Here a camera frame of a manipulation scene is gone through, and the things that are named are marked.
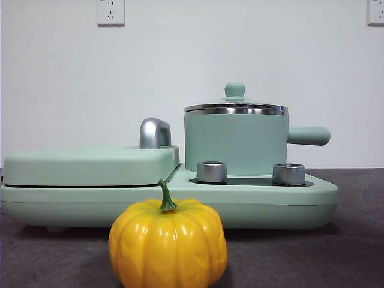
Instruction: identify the glass pot lid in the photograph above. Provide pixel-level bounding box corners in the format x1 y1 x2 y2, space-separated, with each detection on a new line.
184 82 288 117

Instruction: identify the yellow toy pumpkin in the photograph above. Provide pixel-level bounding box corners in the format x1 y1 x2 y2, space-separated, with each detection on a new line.
107 179 229 288

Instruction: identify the chrome control knob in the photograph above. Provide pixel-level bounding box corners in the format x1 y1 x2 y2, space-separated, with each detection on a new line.
196 161 228 183
272 163 307 185

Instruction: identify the mint green breakfast machine base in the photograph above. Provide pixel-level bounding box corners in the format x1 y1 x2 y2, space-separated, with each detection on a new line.
0 161 340 233

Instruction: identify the mint green pot with handle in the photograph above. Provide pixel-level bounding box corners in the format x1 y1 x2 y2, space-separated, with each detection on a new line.
184 110 331 178

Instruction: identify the green griddle cover, chrome handle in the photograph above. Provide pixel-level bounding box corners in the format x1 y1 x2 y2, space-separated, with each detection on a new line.
2 118 181 187

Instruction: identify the white wall socket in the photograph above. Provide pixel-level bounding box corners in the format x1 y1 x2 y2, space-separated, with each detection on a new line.
96 0 125 26
367 0 384 26

